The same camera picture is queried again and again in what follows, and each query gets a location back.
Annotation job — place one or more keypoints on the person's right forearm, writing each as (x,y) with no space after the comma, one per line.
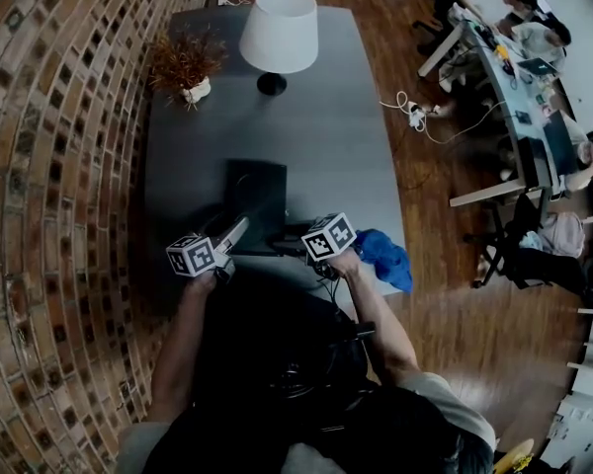
(378,324)

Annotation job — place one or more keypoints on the blue cloth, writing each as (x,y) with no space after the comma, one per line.
(388,260)

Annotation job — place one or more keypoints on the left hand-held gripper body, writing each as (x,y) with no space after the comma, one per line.
(197,260)

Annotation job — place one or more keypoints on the pink backpack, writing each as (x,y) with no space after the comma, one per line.
(566,235)

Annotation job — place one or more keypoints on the black monitor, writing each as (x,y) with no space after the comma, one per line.
(561,143)

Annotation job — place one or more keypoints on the person's black chest pack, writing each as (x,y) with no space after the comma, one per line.
(277,334)

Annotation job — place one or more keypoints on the person's left forearm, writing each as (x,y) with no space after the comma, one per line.
(178,353)

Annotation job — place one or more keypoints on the dark laptop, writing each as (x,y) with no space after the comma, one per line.
(538,66)

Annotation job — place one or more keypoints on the dried plant in white vase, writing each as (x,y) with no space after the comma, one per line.
(185,62)

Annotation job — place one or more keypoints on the white shade table lamp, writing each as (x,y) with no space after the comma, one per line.
(281,32)

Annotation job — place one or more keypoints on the pale blue garment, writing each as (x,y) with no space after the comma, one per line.
(530,240)

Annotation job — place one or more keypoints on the black box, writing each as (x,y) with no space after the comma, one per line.
(254,190)

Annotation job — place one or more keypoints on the round yellow table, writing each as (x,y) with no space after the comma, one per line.
(514,457)

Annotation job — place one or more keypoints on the long white office desk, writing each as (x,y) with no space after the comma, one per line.
(499,87)

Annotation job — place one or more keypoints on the black office chair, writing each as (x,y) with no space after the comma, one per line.
(533,264)

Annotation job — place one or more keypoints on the black computer tower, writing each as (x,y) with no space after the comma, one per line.
(536,163)

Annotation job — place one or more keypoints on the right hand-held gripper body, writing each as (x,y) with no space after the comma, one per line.
(328,237)

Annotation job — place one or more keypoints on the person's grey t-shirt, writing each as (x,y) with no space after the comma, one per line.
(454,408)

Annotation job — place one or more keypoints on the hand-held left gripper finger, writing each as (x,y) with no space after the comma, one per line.
(234,232)

